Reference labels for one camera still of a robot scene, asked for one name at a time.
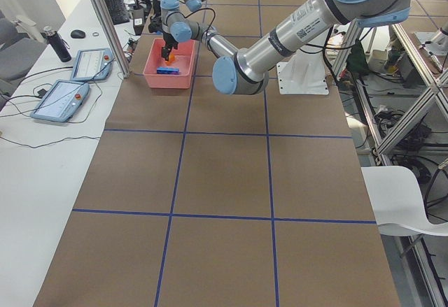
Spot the white chair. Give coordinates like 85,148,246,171
361,166,447,237

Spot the teach pendant tablet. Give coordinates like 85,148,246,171
30,80,90,122
70,48,114,82

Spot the black braided cable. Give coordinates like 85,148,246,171
183,6,217,37

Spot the black keyboard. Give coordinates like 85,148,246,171
104,0,130,25

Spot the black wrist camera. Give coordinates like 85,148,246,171
148,15,163,34

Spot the near teach pendant tablet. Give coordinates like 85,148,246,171
30,80,90,122

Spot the far teach pendant tablet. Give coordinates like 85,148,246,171
70,48,114,82

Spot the brown paper table cover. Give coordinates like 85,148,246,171
33,0,402,307

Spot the long blue toy block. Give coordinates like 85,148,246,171
156,67,180,75

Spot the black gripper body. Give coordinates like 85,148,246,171
163,32,178,55

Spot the aluminium frame post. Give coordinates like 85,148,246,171
91,0,130,78

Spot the black computer mouse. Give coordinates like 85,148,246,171
70,29,86,39

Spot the pink plastic box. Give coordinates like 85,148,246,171
143,38,197,89

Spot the black water bottle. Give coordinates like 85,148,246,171
43,26,71,62

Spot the orange sloped toy block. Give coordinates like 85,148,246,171
165,54,176,64

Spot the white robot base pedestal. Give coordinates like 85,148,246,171
276,52,329,95

